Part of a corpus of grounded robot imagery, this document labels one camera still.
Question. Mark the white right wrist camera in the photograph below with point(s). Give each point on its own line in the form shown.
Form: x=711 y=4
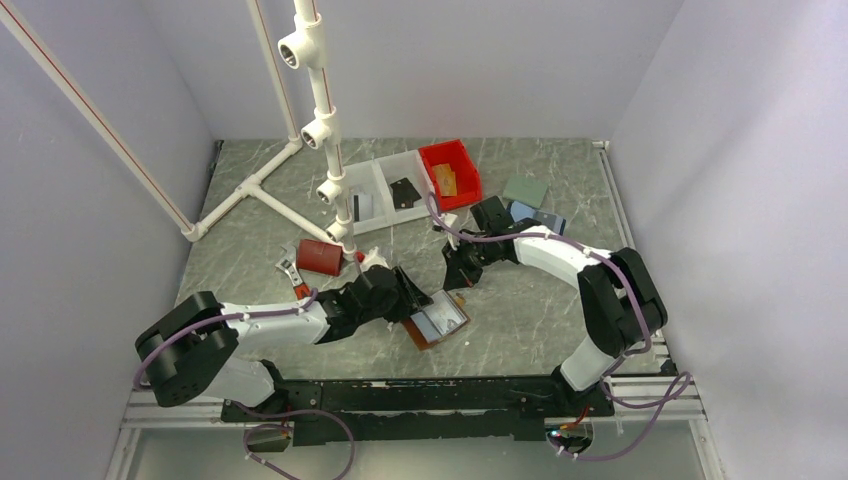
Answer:
x=447 y=222

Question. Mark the clear plastic bin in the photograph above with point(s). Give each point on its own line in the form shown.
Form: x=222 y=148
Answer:
x=389 y=169
x=360 y=178

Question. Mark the black card in bin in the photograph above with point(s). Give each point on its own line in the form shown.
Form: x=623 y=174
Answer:
x=403 y=183

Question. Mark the blue card holder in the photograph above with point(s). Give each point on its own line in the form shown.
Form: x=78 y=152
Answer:
x=520 y=211

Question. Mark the orange card in bin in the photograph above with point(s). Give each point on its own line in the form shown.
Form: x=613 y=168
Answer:
x=445 y=179

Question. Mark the green card holder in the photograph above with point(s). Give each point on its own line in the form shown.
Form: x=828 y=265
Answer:
x=526 y=190

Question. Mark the clear left plastic bin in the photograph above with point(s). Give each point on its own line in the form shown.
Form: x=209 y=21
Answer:
x=360 y=178

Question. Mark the red plastic bin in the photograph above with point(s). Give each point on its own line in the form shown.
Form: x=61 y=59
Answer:
x=469 y=184

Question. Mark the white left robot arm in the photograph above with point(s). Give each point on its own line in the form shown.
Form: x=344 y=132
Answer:
x=197 y=348

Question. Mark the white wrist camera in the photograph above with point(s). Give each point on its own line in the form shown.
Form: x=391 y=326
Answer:
x=447 y=222
x=364 y=261

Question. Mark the white pvc pipe frame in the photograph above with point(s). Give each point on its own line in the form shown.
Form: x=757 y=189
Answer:
x=19 y=28

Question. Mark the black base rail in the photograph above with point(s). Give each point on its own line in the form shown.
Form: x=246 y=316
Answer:
x=519 y=407

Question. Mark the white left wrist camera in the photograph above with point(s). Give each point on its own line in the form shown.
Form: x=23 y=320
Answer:
x=364 y=261

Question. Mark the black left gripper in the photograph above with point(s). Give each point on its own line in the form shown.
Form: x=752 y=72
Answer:
x=410 y=297

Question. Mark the brown leather card holder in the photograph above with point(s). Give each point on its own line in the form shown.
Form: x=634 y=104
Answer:
x=436 y=322

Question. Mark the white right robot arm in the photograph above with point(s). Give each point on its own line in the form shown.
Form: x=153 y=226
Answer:
x=621 y=305

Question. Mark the dark red card holder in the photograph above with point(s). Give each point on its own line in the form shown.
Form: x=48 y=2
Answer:
x=319 y=257

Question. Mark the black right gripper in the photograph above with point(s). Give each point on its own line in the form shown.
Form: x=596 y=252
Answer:
x=455 y=264

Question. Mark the adjustable wrench red handle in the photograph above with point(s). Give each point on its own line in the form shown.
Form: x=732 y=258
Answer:
x=287 y=264

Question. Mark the grey card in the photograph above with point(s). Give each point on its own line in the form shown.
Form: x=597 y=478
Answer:
x=404 y=198

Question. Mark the clear middle plastic bin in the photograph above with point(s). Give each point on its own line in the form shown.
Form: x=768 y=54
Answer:
x=389 y=169

